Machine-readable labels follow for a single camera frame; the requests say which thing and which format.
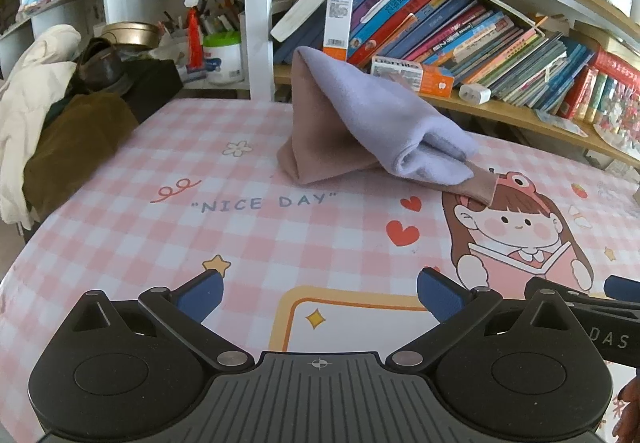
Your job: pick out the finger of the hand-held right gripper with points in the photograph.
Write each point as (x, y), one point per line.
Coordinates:
(582, 297)
(622, 287)

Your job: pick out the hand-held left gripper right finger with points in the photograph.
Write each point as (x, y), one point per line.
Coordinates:
(440, 299)

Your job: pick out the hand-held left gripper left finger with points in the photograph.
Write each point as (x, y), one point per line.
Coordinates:
(200, 297)

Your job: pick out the pink and purple sweater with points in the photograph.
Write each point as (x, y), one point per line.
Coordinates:
(325, 128)

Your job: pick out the person's right hand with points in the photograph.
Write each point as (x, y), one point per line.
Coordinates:
(631, 395)

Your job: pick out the pale blue plastic packet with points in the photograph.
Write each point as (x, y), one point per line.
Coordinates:
(560, 122)

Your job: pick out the wooden shelf board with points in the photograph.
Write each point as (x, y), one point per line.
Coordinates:
(500, 115)

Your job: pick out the red dictionary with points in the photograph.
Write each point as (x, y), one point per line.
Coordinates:
(571, 90)
(591, 95)

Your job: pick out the brown cloth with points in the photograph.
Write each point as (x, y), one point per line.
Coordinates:
(75, 148)

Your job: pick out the white charger plug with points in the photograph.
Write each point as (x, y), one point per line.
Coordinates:
(474, 94)

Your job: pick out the black box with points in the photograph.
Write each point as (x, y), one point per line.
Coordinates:
(150, 88)

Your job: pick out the long orange and white box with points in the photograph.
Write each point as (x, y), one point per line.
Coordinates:
(412, 77)

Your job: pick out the flat-lying red book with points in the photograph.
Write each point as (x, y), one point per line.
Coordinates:
(617, 60)

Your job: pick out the white jar with green lid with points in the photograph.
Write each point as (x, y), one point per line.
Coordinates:
(222, 60)

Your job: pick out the white jacket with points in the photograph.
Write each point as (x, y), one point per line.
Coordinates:
(30, 113)

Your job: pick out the brown leather shoe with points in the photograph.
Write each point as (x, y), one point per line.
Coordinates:
(100, 65)

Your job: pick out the red bottle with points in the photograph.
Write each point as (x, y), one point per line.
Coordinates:
(194, 35)

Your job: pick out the row of colourful books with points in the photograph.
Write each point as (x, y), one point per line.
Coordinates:
(450, 33)

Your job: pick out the gold metal bowl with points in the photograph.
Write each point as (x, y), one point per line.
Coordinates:
(130, 34)

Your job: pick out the bunch of pens and pencils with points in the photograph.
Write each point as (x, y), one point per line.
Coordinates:
(220, 18)

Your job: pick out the upright orange and white box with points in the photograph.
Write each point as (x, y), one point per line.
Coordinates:
(339, 28)

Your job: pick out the thick white-paged book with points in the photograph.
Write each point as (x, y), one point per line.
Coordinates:
(310, 3)

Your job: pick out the white shelf frame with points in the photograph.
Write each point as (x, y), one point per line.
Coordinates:
(259, 8)

